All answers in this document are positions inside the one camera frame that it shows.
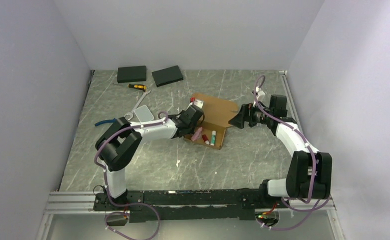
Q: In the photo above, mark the yellow black screwdriver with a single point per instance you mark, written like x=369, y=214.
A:
x=141, y=87

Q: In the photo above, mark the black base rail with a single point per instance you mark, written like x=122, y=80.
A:
x=143, y=206

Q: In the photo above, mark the red white marker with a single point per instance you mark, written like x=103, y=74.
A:
x=205, y=139

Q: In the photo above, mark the black foam block left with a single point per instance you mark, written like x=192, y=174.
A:
x=131, y=74

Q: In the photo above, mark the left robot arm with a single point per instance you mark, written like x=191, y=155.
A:
x=117, y=146

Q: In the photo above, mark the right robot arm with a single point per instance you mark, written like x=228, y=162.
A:
x=310, y=171

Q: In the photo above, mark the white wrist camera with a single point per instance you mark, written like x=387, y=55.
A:
x=196, y=102
x=259, y=94

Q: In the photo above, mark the grey white rectangular device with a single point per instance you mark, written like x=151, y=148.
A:
x=142, y=114

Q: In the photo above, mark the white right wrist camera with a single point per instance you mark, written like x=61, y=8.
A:
x=259, y=94

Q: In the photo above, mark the silver combination wrench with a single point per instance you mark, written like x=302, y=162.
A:
x=129, y=115

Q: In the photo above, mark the black foam block right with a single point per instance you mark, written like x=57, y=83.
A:
x=167, y=76

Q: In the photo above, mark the black foam block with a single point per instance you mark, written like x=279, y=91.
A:
x=167, y=76
x=131, y=74

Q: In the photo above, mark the brown cardboard box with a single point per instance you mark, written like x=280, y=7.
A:
x=217, y=114

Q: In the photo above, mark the green white glue stick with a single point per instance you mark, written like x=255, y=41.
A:
x=213, y=138

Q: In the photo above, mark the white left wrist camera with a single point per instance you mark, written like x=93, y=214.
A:
x=196, y=102

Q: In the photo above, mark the aluminium frame rail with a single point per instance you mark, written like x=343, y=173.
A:
x=70, y=202

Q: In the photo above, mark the blue handled pliers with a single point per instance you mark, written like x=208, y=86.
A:
x=107, y=121

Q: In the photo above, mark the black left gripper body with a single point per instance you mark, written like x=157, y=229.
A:
x=192, y=128

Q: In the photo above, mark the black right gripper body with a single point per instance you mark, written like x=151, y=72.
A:
x=255, y=117

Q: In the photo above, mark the pink marker pen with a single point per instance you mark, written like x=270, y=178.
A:
x=197, y=134

